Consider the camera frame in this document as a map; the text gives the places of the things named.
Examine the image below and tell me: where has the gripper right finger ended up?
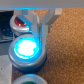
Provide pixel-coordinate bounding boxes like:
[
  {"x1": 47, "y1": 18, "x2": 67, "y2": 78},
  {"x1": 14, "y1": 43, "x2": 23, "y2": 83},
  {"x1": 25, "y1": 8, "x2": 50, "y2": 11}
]
[{"x1": 39, "y1": 8, "x2": 64, "y2": 41}]

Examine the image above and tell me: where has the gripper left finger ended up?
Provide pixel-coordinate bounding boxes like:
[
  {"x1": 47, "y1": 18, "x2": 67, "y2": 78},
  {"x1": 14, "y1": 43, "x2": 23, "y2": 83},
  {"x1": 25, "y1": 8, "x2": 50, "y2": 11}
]
[{"x1": 16, "y1": 8, "x2": 41, "y2": 40}]

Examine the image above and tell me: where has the red button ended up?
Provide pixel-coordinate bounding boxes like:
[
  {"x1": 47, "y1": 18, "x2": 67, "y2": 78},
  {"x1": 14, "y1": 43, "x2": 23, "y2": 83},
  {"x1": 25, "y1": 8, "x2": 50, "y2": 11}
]
[{"x1": 9, "y1": 13, "x2": 35, "y2": 34}]

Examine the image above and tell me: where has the blue button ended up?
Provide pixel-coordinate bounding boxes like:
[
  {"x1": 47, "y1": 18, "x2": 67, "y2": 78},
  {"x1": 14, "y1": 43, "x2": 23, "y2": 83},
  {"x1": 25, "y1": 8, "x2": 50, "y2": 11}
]
[{"x1": 8, "y1": 35, "x2": 48, "y2": 75}]

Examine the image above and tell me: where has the green button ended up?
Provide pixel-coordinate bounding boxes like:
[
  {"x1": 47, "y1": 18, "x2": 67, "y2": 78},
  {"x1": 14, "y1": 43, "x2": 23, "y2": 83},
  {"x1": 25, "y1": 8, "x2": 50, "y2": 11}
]
[{"x1": 11, "y1": 73, "x2": 48, "y2": 84}]

